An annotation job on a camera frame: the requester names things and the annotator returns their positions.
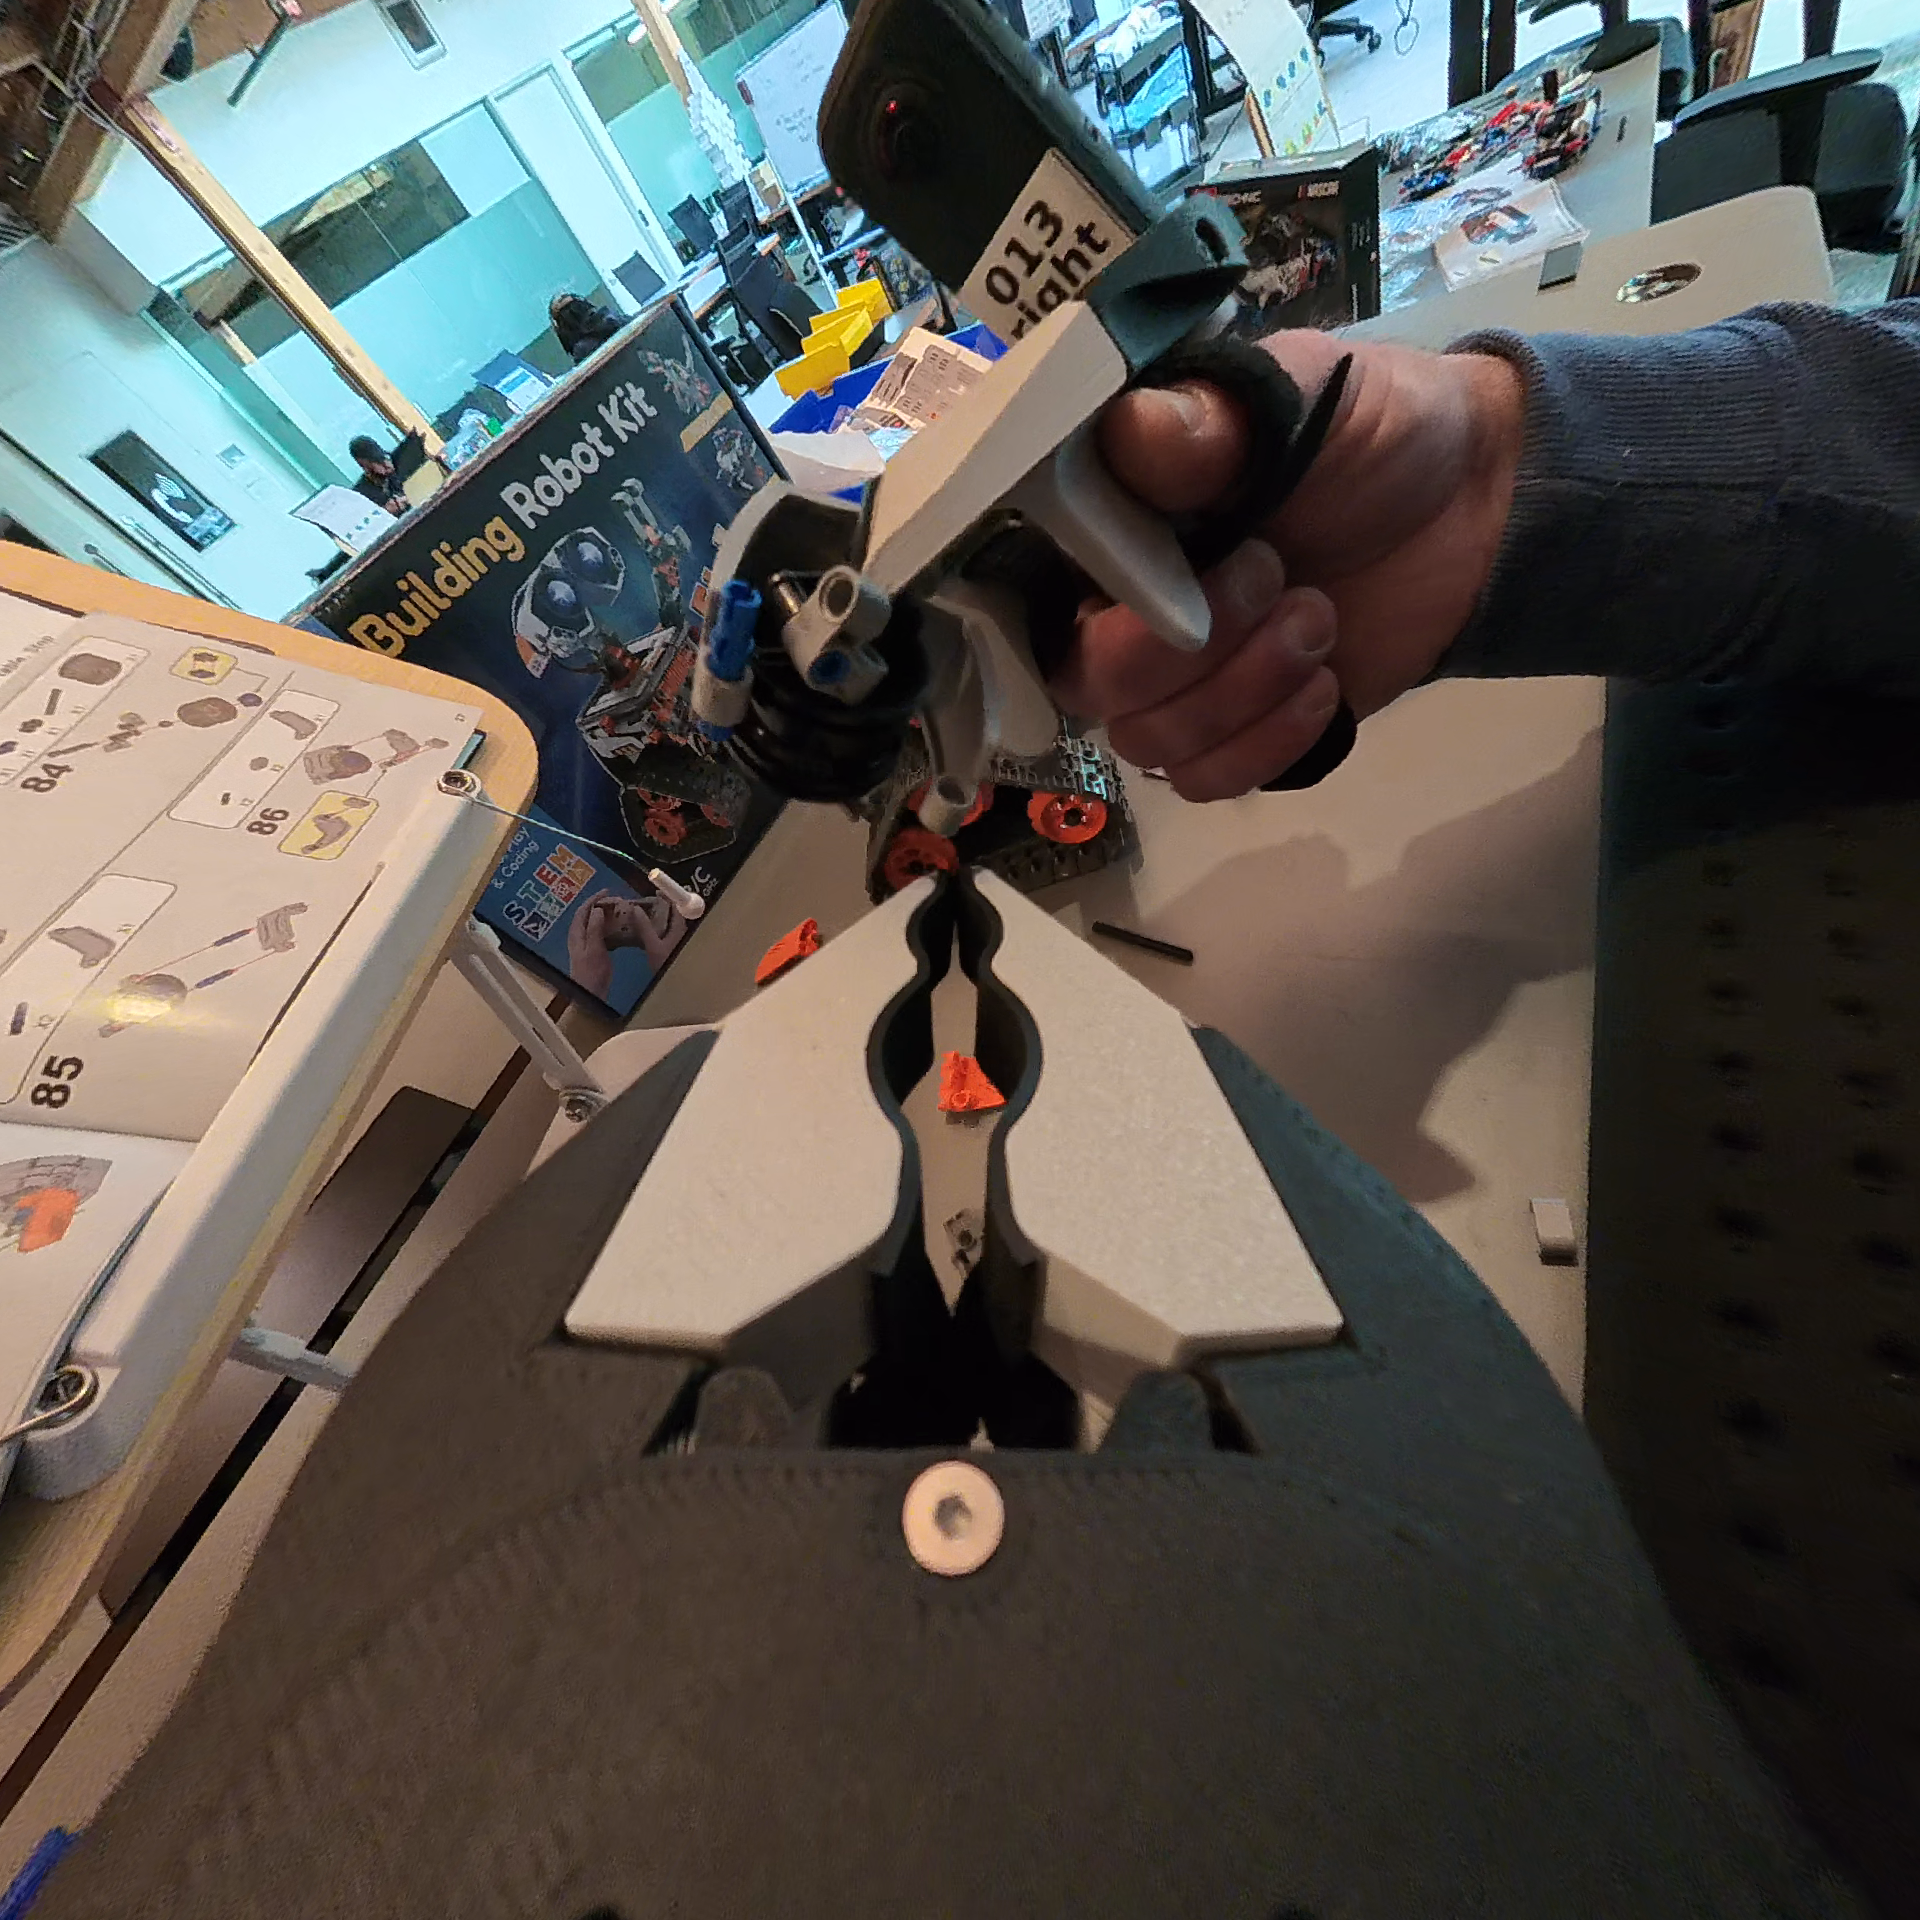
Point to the black toy car box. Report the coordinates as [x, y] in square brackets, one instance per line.
[1290, 240]

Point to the person's right hand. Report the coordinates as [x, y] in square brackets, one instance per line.
[1395, 495]

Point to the white office table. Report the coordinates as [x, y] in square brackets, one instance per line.
[1755, 254]

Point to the whiteboard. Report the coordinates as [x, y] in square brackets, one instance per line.
[797, 83]

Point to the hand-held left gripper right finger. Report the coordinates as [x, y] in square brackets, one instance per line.
[1154, 1156]

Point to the white printed pamphlet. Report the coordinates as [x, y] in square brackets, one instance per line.
[915, 383]

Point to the person's right forearm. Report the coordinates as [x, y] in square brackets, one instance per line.
[1723, 495]

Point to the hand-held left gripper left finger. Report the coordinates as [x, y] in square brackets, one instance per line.
[750, 1171]

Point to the black toy axle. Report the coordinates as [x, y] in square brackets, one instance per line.
[1141, 943]

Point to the grey black toy assembly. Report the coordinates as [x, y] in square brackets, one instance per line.
[825, 704]

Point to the black office chair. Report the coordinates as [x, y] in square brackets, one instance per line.
[1785, 136]

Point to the white flip chart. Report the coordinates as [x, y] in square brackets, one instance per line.
[1277, 61]

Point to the white wooden book stand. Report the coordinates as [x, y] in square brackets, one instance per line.
[224, 1244]

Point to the small grey toy piece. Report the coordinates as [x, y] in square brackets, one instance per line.
[961, 1237]

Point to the stacked yellow plastic bins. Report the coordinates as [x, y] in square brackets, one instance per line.
[840, 323]

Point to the toy instruction booklet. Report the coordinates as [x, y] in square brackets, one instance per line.
[181, 840]

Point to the printed paper booklet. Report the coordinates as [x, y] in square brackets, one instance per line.
[1506, 233]

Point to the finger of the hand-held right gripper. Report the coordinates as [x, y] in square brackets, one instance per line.
[1037, 676]
[990, 452]

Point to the wall poster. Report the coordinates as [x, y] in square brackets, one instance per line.
[158, 488]

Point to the small grey toy tile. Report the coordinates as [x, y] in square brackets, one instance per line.
[1554, 1229]

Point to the robot kit box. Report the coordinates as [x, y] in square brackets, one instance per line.
[569, 525]

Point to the orange toy panel piece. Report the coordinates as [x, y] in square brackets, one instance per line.
[969, 1084]
[787, 953]

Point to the grey orange tracked toy robot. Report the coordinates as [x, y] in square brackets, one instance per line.
[1065, 819]

